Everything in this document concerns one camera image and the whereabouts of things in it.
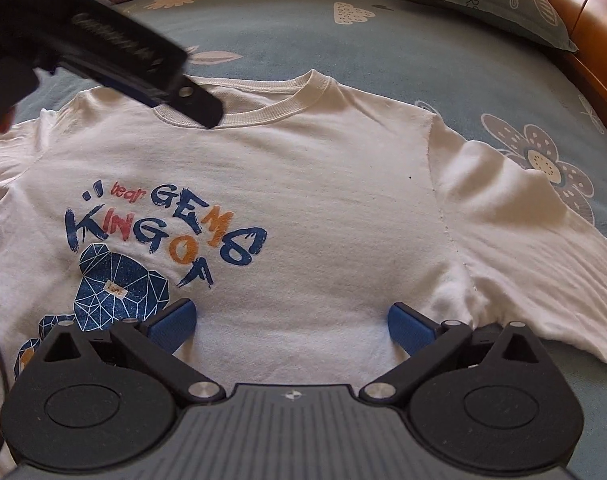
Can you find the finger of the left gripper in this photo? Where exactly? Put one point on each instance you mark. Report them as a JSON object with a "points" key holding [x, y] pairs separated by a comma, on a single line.
{"points": [[196, 103]]}

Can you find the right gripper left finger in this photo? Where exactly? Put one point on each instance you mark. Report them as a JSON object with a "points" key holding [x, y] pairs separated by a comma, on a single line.
{"points": [[96, 400]]}

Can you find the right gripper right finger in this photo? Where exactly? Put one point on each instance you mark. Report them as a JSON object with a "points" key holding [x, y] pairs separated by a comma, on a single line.
{"points": [[479, 398]]}

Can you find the white printed sweatshirt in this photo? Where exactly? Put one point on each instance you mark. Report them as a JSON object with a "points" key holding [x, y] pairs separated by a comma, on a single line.
{"points": [[293, 226]]}

